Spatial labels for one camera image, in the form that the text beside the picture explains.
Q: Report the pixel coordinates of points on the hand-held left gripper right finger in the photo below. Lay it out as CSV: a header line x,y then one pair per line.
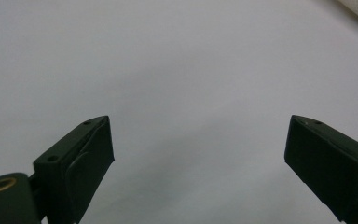
x,y
332,161

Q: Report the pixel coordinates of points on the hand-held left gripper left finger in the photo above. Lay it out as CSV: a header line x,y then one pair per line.
x,y
74,168

